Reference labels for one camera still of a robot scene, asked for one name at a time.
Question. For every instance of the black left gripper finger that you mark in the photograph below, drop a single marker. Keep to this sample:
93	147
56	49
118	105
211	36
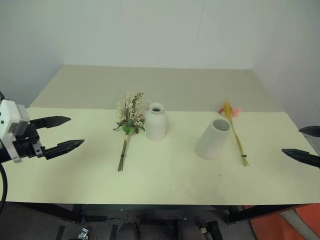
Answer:
66	147
53	121

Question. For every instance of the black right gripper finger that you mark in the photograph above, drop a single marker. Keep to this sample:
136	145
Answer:
302	156
311	130

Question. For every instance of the white cylindrical ceramic vase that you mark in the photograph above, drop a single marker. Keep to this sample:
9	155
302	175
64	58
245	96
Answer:
212	140

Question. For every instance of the yellow and pink dried bouquet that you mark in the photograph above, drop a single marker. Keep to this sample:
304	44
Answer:
235	130

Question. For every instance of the black metal table frame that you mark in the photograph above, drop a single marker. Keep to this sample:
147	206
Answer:
160	212

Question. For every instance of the white bottle-shaped ceramic vase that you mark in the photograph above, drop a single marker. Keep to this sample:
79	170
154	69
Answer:
156	122

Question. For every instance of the orange floor panel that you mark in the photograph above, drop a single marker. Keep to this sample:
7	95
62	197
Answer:
280	225

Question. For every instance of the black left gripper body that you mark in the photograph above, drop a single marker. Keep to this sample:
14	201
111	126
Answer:
25	146

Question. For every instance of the small silver metal caster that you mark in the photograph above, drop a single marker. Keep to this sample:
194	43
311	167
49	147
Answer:
83	233

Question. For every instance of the dark rounded shape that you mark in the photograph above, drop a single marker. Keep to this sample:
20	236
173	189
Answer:
127	231

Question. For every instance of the white and green dried bouquet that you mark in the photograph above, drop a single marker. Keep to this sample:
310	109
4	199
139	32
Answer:
130	115

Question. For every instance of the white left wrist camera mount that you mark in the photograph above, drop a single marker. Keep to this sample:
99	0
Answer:
10	125

